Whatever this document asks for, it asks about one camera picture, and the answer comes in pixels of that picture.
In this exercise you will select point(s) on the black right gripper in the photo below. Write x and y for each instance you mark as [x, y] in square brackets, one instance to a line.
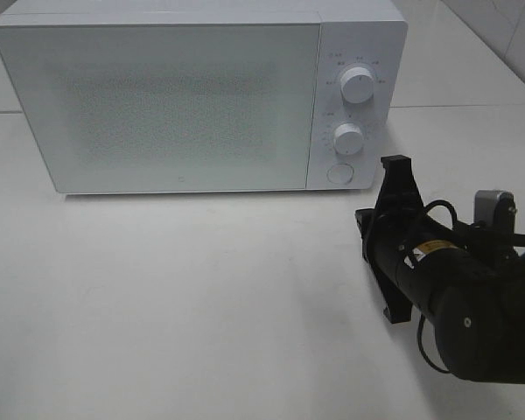
[383, 229]

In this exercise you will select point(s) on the round white door release button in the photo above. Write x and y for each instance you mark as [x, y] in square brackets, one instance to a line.
[340, 174]

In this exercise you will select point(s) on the white microwave knob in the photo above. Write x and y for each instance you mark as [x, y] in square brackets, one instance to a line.
[357, 84]
[348, 139]

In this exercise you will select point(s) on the white microwave door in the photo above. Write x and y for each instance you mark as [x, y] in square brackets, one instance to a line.
[156, 109]

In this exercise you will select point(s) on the white microwave oven body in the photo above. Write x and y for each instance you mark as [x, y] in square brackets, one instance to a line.
[363, 33]

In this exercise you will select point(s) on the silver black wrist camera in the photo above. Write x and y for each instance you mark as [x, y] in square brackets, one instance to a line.
[495, 210]

